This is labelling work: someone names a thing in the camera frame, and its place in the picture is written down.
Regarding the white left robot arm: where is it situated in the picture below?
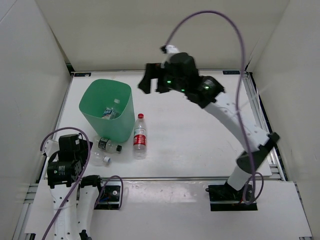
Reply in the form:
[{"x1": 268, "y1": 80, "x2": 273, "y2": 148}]
[{"x1": 43, "y1": 133, "x2": 105, "y2": 240}]

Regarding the green plastic bin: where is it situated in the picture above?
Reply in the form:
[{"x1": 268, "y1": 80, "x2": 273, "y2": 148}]
[{"x1": 79, "y1": 79, "x2": 135, "y2": 143}]

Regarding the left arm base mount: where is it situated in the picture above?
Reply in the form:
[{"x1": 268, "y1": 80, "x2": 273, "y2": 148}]
[{"x1": 94, "y1": 175, "x2": 124, "y2": 210}]

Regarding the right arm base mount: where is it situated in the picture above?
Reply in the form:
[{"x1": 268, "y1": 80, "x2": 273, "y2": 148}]
[{"x1": 205, "y1": 183, "x2": 258, "y2": 212}]

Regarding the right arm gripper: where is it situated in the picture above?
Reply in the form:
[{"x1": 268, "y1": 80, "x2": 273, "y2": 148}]
[{"x1": 137, "y1": 63, "x2": 187, "y2": 95}]

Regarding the black cap black label bottle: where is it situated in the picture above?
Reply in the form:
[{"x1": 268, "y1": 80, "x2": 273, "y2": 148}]
[{"x1": 93, "y1": 136, "x2": 123, "y2": 154}]

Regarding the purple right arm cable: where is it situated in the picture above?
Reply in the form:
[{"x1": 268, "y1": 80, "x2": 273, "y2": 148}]
[{"x1": 163, "y1": 9, "x2": 265, "y2": 206}]

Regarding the red cap water bottle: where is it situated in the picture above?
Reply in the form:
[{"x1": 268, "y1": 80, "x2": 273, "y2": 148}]
[{"x1": 133, "y1": 113, "x2": 147, "y2": 159}]

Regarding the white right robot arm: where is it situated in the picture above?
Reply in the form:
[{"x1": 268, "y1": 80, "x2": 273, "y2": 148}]
[{"x1": 138, "y1": 52, "x2": 280, "y2": 200}]

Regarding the grapefruit label white cap bottle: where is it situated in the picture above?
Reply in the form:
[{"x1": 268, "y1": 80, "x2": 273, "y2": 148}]
[{"x1": 102, "y1": 98, "x2": 120, "y2": 120}]

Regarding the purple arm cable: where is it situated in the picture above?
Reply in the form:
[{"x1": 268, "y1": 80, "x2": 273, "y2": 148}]
[
  {"x1": 163, "y1": 9, "x2": 265, "y2": 206},
  {"x1": 39, "y1": 126, "x2": 124, "y2": 240}
]

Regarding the clear white cap bottle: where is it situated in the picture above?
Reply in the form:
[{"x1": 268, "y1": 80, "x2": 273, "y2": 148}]
[{"x1": 89, "y1": 150, "x2": 111, "y2": 167}]

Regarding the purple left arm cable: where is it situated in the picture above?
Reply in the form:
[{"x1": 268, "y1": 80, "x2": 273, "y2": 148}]
[{"x1": 39, "y1": 126, "x2": 124, "y2": 240}]

